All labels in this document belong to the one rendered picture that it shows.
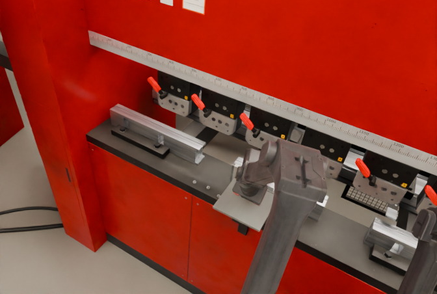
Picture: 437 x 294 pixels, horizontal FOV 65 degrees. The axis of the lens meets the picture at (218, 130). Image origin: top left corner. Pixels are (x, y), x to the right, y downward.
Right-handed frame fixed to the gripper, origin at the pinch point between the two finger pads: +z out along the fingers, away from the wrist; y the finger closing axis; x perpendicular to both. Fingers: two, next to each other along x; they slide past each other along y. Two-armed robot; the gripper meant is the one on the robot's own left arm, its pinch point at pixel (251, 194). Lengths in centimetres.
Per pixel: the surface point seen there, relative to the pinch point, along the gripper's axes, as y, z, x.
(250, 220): -3.4, -0.6, 8.1
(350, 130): -21.9, -18.7, -27.5
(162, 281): 41, 90, 51
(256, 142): 6.5, -2.4, -17.7
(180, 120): 119, 157, -65
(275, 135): 0.4, -7.7, -21.0
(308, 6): 0, -47, -44
